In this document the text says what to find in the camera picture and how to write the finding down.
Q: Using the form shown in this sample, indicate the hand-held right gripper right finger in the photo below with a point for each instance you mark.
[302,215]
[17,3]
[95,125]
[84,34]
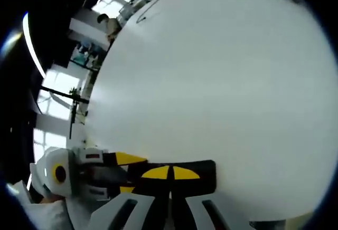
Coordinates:
[195,214]

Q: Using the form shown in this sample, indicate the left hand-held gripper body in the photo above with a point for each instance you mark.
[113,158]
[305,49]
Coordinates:
[58,161]

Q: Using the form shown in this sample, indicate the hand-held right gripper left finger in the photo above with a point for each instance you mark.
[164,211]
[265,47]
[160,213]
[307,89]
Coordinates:
[121,214]

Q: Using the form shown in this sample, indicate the black remote control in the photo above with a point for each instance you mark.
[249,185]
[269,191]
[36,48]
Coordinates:
[208,177]

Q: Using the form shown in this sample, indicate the person's grey clothing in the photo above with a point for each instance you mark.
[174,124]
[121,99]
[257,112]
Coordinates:
[52,216]

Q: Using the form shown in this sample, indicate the black pole stand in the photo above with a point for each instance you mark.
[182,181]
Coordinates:
[66,95]

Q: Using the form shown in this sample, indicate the long curved ceiling light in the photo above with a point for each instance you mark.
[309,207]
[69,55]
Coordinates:
[33,48]

